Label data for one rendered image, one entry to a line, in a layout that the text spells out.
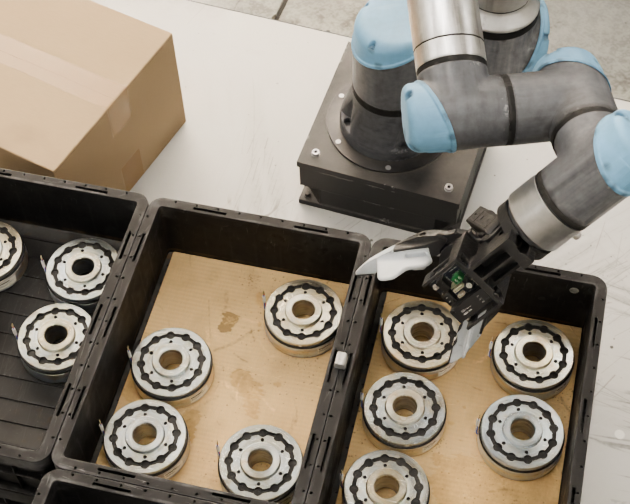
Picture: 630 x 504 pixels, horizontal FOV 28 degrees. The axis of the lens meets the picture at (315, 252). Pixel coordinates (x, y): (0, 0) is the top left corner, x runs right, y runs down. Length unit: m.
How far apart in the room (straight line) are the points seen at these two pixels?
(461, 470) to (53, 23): 0.91
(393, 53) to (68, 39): 0.51
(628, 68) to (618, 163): 1.91
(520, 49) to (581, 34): 1.46
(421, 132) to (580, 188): 0.17
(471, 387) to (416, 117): 0.45
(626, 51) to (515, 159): 1.22
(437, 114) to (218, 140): 0.79
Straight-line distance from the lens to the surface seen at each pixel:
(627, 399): 1.79
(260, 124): 2.04
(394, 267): 1.37
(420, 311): 1.63
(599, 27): 3.23
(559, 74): 1.33
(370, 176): 1.84
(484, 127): 1.30
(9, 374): 1.68
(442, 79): 1.31
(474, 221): 1.41
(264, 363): 1.63
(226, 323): 1.67
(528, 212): 1.28
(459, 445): 1.58
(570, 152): 1.27
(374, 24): 1.72
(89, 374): 1.54
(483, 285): 1.31
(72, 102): 1.84
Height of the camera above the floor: 2.24
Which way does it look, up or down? 55 degrees down
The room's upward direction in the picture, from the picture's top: 2 degrees counter-clockwise
